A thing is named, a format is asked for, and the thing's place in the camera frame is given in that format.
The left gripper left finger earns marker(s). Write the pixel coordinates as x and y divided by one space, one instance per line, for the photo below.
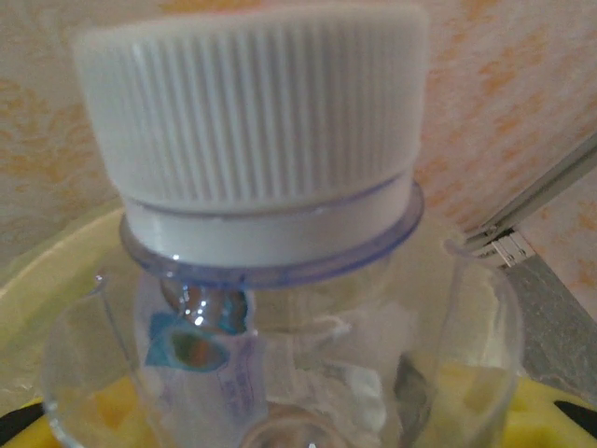
21 436

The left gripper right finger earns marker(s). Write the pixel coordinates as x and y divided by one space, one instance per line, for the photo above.
550 429

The blue tinted bottle white cap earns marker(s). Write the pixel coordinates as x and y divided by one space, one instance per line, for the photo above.
261 116

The aluminium frame post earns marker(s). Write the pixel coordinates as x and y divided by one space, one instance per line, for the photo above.
550 186

